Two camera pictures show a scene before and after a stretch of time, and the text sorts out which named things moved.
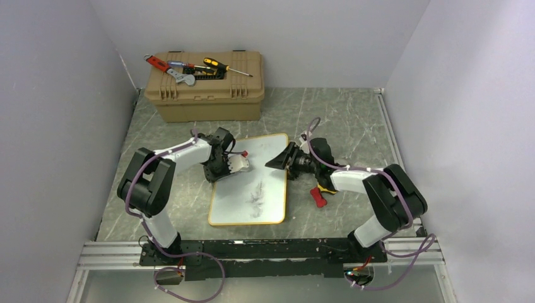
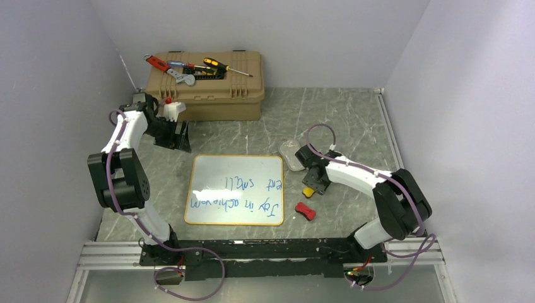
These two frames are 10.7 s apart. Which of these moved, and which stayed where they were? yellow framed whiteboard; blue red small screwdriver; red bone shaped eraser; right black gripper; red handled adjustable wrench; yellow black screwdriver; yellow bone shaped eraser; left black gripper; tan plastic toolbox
Moved: left black gripper; yellow bone shaped eraser; yellow framed whiteboard; right black gripper; red bone shaped eraser
Stayed: red handled adjustable wrench; tan plastic toolbox; blue red small screwdriver; yellow black screwdriver
